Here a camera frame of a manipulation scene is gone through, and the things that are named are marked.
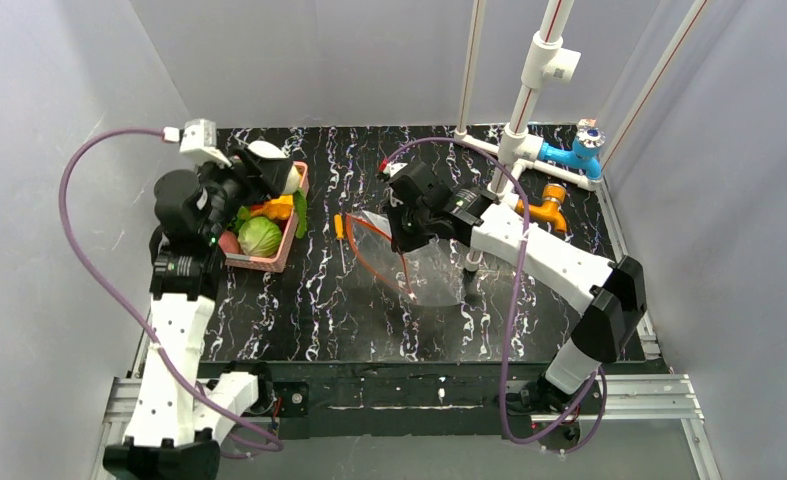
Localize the white radish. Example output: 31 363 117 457
246 140 302 197

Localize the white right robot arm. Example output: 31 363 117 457
380 160 646 401

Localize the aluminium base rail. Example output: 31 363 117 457
90 374 721 479

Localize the orange plastic faucet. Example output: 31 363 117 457
514 183 568 234

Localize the clear zip top bag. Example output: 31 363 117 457
344 210 476 307

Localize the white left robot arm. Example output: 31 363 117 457
102 142 301 479

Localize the pink plastic basket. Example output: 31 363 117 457
220 162 309 273

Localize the blue plastic faucet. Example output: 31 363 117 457
537 126 605 181

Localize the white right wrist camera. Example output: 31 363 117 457
376 161 405 183

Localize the yellow banana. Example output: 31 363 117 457
250 195 294 221

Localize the green leafy vegetable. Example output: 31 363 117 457
229 190 308 239

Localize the green cabbage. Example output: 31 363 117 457
237 217 283 258

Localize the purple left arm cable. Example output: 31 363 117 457
58 127 285 461

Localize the white pvc pipe frame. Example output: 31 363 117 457
452 0 709 273

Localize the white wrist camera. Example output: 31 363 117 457
161 118 231 166
376 161 405 183

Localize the orange handle screwdriver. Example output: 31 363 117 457
334 213 346 273

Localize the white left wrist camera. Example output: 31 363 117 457
161 118 231 166

